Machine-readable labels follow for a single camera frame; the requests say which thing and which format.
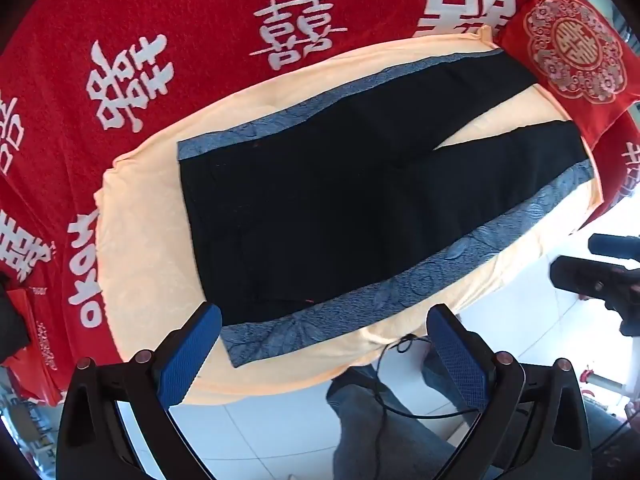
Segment cream towel blanket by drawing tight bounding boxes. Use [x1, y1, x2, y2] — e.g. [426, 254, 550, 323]
[92, 27, 603, 406]

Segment black pants with blue stripes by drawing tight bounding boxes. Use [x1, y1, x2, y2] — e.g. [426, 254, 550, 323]
[177, 50, 597, 368]

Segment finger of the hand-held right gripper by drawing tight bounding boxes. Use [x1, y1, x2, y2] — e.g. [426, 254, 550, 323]
[550, 256, 640, 307]
[587, 232, 640, 258]

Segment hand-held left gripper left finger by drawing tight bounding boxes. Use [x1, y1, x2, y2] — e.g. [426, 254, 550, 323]
[56, 302, 222, 480]

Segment red patterned cushion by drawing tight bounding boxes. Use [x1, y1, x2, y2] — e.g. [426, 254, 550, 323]
[495, 0, 640, 151]

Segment black cable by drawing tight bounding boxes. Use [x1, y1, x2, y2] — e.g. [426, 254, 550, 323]
[375, 334, 485, 418]

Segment red printed bag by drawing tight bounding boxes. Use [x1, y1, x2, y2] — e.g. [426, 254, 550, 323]
[0, 287, 68, 407]

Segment red printed blanket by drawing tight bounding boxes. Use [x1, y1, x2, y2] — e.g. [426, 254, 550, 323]
[0, 0, 640, 403]

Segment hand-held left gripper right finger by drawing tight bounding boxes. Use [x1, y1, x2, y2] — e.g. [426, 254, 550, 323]
[426, 303, 594, 480]

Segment person's left leg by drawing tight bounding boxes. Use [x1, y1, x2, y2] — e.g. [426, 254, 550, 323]
[326, 364, 457, 480]

